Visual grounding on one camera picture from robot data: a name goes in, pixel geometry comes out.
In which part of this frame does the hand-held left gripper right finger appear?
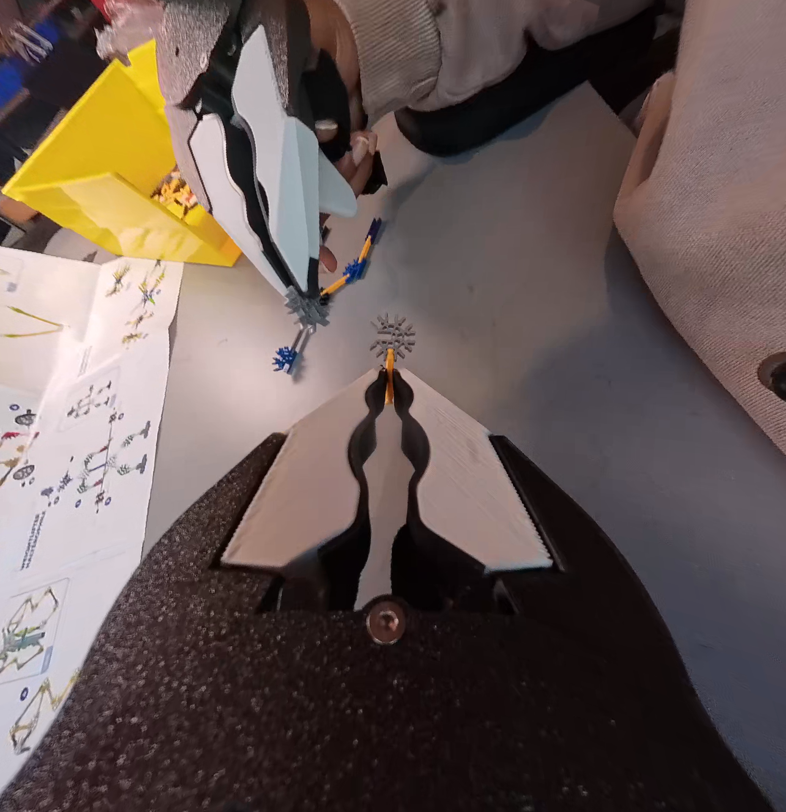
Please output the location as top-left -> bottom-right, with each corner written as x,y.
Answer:
390,368 -> 553,611

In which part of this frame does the person's right forearm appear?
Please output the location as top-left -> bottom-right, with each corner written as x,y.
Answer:
336,0 -> 661,120

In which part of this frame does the clear plastic bag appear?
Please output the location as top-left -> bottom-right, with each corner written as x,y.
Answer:
96,22 -> 132,67

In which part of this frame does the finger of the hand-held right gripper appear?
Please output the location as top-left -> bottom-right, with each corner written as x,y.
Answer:
231,24 -> 360,299
189,114 -> 292,300

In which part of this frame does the pile of toy pieces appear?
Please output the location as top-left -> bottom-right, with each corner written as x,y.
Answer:
151,166 -> 206,213

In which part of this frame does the person's right hand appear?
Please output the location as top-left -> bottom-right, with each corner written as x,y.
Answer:
304,0 -> 380,186

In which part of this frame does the grey connector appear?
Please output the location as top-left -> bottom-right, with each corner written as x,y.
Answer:
369,313 -> 417,407

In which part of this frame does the white toy instruction sheet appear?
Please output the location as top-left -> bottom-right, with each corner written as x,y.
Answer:
0,243 -> 184,801

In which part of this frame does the person's torso in beige sweater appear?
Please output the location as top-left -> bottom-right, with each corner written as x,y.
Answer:
613,0 -> 786,467

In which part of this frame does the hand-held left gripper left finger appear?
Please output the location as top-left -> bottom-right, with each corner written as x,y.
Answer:
220,368 -> 390,611

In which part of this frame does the black drawstring with toggle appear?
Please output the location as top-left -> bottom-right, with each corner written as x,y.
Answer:
756,352 -> 786,407

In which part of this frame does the yellow plastic bin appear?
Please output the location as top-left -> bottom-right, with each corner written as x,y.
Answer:
1,38 -> 243,267

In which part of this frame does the multicolour rod and connector assembly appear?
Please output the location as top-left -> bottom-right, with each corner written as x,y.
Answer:
272,217 -> 384,375

